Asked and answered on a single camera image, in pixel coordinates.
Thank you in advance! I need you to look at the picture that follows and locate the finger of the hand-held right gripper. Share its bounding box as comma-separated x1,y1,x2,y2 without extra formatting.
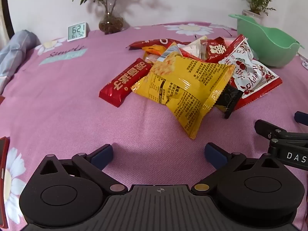
254,119,308,147
294,111,308,125

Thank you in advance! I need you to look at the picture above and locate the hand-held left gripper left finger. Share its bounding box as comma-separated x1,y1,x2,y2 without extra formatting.
36,144,128,195

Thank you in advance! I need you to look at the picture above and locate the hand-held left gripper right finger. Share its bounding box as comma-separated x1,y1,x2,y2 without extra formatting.
191,142,285,195

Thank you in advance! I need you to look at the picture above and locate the green plastic bowl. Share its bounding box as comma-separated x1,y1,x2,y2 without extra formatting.
228,14,303,68

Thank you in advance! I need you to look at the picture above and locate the orange snack packet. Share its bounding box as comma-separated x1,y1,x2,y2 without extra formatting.
142,44,167,63

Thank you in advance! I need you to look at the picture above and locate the pink floral tablecloth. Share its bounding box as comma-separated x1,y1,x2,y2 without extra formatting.
0,22,308,231

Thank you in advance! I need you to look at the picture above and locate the black snack packet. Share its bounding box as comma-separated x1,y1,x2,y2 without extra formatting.
214,84,244,119

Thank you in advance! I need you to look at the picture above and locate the white red cherry packet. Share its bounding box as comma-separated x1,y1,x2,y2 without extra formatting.
218,34,283,111

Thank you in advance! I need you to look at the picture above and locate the large yellow snack packet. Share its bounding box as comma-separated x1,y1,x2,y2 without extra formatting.
131,52,236,140

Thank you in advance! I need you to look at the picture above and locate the red bar snack packet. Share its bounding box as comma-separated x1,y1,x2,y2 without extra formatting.
99,58,152,107

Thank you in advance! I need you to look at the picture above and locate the small red snack packet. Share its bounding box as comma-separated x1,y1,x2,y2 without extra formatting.
205,37,229,63

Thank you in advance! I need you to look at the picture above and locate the red flat object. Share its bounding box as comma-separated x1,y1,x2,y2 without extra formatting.
0,137,10,229

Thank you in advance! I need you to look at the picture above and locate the white snack packet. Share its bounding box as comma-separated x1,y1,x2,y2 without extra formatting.
179,36,207,60

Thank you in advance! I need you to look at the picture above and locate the long red snack packet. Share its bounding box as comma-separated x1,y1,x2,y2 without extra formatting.
128,38,190,51

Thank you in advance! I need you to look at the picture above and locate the white digital clock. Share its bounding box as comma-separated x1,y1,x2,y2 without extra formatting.
67,22,87,42

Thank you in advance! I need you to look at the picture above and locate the leafy plant in glass vase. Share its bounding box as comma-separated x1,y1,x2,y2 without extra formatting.
69,0,160,34

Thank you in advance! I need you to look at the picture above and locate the grey blue cloth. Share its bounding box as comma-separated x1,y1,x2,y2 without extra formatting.
0,29,41,94

